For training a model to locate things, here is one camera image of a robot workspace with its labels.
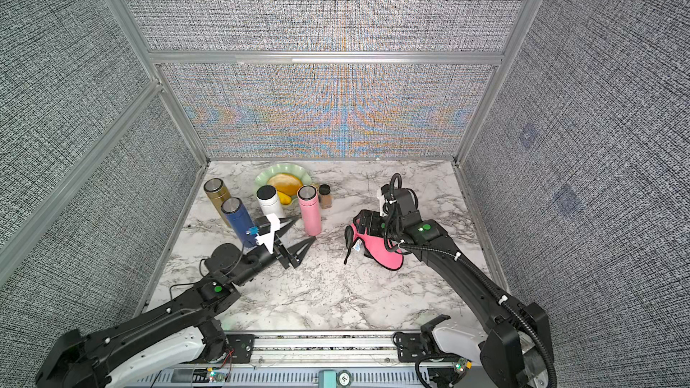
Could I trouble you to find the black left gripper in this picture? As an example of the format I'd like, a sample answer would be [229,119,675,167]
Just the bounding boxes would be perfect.
[231,216,314,290]

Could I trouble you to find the pink cloth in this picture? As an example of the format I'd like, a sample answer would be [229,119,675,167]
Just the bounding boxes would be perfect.
[343,223,404,271]

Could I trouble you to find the pink thermos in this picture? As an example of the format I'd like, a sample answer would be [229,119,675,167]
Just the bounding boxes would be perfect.
[298,185,323,236]

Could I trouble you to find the white thermos black lid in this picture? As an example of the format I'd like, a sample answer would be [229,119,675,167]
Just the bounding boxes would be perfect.
[256,184,285,218]

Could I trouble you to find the blue thermos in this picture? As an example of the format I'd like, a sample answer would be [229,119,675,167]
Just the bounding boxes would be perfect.
[221,198,257,251]

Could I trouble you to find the gold gradient thermos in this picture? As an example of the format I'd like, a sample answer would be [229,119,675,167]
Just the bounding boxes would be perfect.
[203,178,232,227]

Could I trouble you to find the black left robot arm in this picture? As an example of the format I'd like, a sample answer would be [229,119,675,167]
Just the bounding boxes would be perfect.
[35,217,316,387]

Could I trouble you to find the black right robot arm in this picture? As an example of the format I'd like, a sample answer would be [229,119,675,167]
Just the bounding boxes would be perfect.
[344,185,558,387]

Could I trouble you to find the yellow banana toy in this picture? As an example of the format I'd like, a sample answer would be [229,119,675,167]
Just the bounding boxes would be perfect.
[277,190,292,206]

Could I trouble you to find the orange bread bun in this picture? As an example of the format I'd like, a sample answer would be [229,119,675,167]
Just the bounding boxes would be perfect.
[267,172,304,197]

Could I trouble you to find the small brown spice jar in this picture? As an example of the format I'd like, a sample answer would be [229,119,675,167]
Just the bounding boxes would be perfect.
[318,184,332,209]

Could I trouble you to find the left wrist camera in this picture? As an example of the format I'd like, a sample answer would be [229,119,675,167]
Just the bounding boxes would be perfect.
[246,213,281,253]

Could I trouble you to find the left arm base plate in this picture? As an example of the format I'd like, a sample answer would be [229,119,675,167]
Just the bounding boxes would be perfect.
[210,334,256,368]

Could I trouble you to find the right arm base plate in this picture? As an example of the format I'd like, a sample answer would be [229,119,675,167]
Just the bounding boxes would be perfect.
[392,332,447,363]

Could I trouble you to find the aluminium front rail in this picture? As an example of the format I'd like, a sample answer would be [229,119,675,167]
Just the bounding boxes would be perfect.
[91,329,556,388]

